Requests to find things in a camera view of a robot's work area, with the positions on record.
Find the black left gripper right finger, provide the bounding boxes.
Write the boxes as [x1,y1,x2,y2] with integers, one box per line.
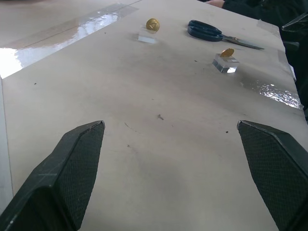
[237,120,308,231]

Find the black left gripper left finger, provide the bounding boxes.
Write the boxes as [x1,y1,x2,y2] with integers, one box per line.
[0,120,105,231]

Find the clear acrylic stand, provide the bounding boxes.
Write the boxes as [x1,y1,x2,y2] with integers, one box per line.
[212,53,240,74]
[136,28,158,45]

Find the white paper table cover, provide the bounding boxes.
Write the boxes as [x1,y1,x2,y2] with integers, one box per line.
[0,0,308,231]

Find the gold coin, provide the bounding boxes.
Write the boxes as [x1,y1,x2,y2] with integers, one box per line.
[146,18,161,32]
[220,48,235,58]

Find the clear adhesive tape strip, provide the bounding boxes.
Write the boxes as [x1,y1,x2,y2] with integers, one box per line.
[4,3,140,50]
[257,19,280,33]

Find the blue-handled scissors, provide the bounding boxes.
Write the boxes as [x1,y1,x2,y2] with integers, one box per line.
[187,20,265,51]

